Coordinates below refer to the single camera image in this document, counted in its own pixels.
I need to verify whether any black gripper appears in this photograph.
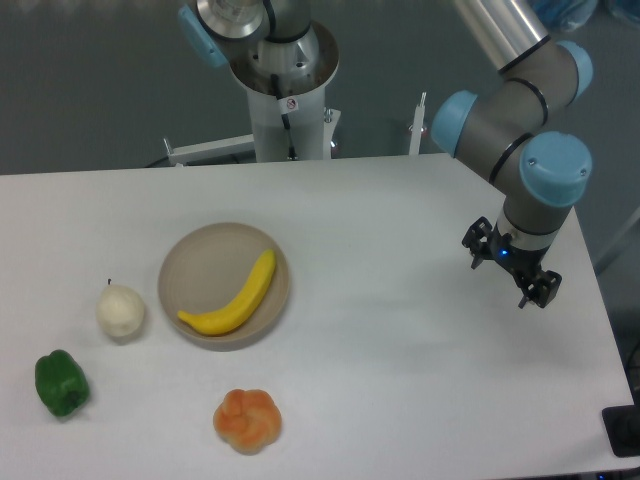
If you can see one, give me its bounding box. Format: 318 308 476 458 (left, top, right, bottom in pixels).
462 217 562 308

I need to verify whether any yellow banana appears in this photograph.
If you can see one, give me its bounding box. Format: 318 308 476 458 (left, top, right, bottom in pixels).
177 249 277 336

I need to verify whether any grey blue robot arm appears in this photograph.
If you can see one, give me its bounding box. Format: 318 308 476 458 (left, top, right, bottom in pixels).
178 1 593 307

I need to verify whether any beige round plate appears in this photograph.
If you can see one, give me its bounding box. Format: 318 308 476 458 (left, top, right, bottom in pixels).
157 222 290 351

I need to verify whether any black device at table edge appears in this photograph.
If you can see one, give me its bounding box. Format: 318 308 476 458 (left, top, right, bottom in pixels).
602 405 639 458

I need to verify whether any orange bread roll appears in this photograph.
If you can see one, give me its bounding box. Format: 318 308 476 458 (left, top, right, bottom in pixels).
213 389 282 455

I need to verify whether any white pear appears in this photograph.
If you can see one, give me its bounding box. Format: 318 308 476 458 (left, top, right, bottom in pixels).
95 282 146 343

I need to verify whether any green bell pepper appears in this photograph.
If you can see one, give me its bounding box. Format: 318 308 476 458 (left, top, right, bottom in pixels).
34 350 91 418

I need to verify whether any white upright post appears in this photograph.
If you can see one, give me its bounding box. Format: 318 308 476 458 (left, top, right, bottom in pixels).
408 91 428 156

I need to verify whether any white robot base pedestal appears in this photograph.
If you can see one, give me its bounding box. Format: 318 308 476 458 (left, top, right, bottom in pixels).
231 21 339 163

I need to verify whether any white metal mounting bracket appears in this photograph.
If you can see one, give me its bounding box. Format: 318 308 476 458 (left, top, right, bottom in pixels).
163 134 254 166

